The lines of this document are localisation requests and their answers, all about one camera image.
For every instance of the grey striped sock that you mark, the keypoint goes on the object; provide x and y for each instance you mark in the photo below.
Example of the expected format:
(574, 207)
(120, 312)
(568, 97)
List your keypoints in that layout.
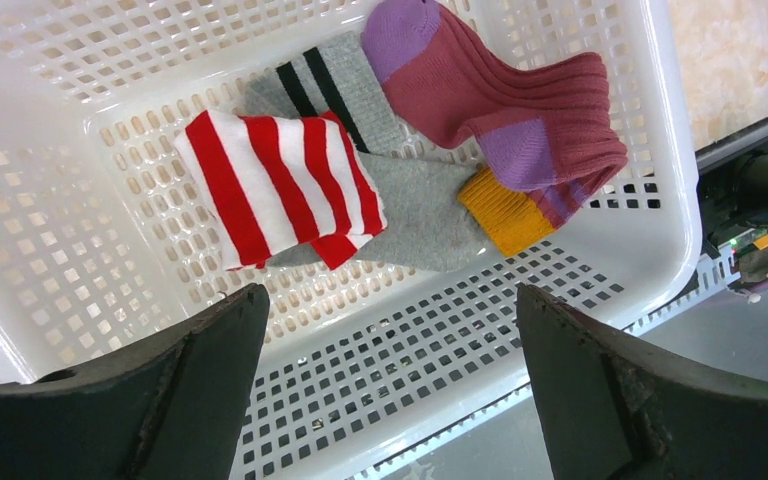
(428, 229)

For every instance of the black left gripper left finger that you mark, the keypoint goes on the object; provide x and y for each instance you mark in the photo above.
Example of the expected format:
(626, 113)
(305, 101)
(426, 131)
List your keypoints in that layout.
(169, 406)

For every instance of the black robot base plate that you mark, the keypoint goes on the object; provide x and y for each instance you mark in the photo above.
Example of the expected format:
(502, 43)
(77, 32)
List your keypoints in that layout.
(733, 200)

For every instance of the maroon purple sock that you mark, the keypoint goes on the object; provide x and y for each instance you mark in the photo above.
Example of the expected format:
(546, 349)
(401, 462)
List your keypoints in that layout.
(545, 133)

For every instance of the red white striped sock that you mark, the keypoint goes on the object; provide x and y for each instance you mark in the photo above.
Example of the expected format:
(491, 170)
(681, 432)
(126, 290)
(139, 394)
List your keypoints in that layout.
(274, 183)

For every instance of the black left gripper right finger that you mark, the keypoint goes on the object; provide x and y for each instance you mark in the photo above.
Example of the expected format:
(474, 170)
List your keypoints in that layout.
(614, 406)

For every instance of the white perforated plastic basket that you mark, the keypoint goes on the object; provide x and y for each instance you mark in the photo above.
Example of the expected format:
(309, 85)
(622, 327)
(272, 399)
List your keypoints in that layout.
(104, 239)

